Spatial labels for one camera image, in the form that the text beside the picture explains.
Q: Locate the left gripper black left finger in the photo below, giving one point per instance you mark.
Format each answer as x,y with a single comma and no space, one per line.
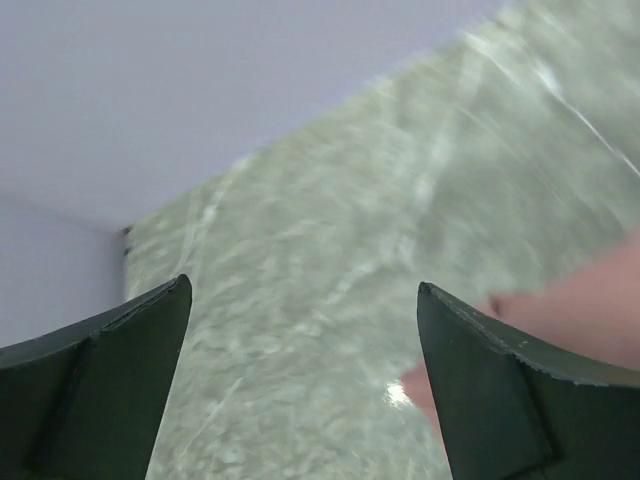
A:
86,401

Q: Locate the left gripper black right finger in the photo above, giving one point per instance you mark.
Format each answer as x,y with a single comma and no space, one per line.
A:
511,406

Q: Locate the pink t-shirt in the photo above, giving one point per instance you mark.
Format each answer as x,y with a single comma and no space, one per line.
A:
593,312

